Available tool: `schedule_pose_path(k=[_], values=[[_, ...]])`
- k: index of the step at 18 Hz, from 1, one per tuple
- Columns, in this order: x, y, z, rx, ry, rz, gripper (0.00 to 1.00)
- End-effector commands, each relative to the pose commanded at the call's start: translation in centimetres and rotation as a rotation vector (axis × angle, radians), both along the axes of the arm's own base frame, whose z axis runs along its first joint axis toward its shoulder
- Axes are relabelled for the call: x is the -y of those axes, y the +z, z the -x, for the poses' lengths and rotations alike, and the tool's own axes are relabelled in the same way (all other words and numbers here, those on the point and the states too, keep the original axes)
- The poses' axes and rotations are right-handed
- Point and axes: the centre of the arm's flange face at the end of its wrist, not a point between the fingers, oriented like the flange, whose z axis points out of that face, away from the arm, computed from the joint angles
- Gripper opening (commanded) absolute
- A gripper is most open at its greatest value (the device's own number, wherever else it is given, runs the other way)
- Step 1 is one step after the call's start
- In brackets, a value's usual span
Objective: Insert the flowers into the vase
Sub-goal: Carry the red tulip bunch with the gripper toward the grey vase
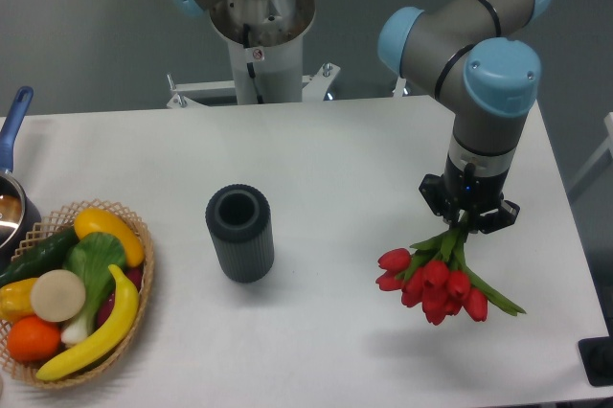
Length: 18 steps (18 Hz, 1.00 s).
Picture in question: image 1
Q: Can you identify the red tulip bouquet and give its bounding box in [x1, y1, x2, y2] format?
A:
[375, 215, 525, 326]

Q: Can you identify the white frame at right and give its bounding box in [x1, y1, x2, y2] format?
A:
[567, 112, 612, 203]

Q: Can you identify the beige round disc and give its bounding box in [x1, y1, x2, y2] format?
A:
[30, 269, 86, 323]

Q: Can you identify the woven wicker basket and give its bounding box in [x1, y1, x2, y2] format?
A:
[0, 198, 156, 390]

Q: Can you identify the yellow banana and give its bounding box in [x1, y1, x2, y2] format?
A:
[35, 264, 139, 382]

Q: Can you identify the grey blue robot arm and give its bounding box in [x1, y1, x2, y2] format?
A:
[172, 0, 551, 234]

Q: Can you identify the yellow bell pepper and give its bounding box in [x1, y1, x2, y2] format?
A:
[1, 278, 37, 323]

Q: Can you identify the dark green cucumber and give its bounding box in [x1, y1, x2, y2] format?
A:
[1, 227, 79, 286]

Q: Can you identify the yellow squash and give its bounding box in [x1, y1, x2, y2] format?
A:
[74, 208, 145, 268]

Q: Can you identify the dark grey ribbed vase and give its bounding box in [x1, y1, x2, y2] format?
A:
[205, 184, 275, 283]

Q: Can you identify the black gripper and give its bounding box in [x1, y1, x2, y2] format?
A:
[419, 153, 520, 234]

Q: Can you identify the black device at edge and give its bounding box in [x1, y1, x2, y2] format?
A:
[578, 336, 612, 387]

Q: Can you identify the orange fruit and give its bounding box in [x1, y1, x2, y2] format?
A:
[7, 315, 60, 362]

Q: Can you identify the blue handled saucepan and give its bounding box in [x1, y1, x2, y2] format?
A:
[1, 86, 41, 270]

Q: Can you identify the dark red vegetable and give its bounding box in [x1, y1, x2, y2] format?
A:
[96, 267, 143, 329]

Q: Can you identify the green bok choy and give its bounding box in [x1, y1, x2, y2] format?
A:
[61, 232, 126, 347]

